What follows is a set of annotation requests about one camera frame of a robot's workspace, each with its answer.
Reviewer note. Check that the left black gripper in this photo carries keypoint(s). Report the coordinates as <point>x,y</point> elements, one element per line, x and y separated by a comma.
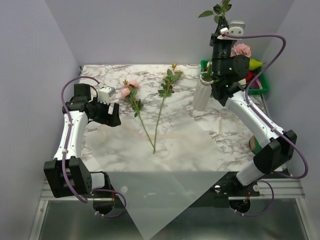
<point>113,119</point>

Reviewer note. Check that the green plastic tray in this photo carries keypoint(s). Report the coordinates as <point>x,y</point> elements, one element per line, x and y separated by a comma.
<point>205,63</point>

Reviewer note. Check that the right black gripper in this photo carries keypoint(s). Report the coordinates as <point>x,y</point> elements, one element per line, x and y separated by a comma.
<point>223,24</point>

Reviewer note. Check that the green toy pear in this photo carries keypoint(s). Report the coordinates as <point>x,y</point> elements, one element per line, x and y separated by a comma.
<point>255,64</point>

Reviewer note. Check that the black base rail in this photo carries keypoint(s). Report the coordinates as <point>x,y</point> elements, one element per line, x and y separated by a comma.
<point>225,192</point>

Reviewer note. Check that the green tape roll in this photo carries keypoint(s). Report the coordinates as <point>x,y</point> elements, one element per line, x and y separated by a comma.
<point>254,145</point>

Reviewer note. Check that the white wrapping paper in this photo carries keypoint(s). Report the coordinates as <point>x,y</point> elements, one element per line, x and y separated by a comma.
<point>181,146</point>

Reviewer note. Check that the white ribbed vase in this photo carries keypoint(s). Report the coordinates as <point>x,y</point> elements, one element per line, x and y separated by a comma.
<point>202,92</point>

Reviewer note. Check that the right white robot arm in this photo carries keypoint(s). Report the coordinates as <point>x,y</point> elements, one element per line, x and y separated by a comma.
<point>277,144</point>

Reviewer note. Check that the pink rose stem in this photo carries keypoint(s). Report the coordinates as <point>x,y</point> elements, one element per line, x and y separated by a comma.
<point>241,49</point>

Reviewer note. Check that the pink bud flower stem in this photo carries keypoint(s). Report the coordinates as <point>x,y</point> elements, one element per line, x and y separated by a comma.
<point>217,12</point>

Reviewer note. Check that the red toy pepper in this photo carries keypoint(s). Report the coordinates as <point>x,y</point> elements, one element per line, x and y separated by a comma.
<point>249,77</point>

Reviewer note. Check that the purple toy eggplant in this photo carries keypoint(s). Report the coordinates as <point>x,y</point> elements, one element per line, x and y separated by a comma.
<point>257,84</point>

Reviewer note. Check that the green leafy stem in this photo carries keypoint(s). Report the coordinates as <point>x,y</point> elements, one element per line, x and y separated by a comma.
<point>172,76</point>

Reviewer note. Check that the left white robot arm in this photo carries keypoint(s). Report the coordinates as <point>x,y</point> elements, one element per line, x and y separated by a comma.
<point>66,173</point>

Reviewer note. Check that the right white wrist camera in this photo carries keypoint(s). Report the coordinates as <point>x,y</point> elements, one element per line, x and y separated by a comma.
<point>232,31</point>

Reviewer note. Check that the pink flower bouquet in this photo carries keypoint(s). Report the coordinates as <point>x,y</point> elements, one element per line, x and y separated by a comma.
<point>129,94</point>

